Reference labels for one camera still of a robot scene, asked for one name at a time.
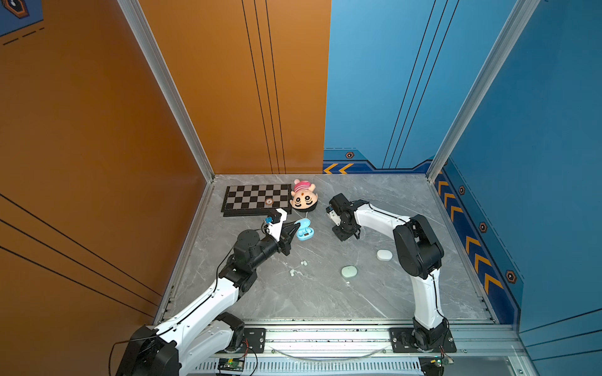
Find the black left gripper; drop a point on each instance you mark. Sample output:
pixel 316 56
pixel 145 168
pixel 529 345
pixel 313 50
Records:
pixel 284 241

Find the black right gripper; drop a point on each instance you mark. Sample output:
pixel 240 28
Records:
pixel 342 236

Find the light blue charging case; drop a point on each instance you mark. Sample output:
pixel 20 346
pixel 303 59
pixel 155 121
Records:
pixel 305 231

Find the mint green charging case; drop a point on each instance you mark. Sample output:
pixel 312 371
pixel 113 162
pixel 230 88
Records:
pixel 348 272

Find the white earbud charging case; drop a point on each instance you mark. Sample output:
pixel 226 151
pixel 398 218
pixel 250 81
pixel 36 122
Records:
pixel 384 255

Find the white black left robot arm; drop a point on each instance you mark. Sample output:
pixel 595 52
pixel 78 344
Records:
pixel 203 328

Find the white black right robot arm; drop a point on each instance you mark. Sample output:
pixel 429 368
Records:
pixel 420 255

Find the pink plush doll head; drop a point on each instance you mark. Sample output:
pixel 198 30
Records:
pixel 304 198

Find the black folding chess board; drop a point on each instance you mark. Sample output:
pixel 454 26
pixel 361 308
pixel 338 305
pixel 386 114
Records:
pixel 249 200

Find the green circuit board left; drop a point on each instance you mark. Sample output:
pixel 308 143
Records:
pixel 232 365

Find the green circuit board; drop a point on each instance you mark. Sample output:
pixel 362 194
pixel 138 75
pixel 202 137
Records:
pixel 440 361
pixel 232 365

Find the green circuit board right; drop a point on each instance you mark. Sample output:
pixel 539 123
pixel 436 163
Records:
pixel 440 361

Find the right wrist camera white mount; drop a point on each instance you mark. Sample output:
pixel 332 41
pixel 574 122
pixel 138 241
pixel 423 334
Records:
pixel 333 216

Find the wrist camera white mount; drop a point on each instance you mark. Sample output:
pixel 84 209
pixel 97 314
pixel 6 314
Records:
pixel 333 216
pixel 274 222

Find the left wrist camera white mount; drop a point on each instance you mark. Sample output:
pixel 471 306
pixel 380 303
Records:
pixel 274 222

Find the aluminium corner post left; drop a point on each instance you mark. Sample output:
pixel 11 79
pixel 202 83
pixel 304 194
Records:
pixel 138 23

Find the aluminium corner post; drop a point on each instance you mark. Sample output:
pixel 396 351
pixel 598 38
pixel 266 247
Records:
pixel 138 23
pixel 512 29

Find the aluminium corner post right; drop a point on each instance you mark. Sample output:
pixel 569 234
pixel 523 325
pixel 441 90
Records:
pixel 512 29

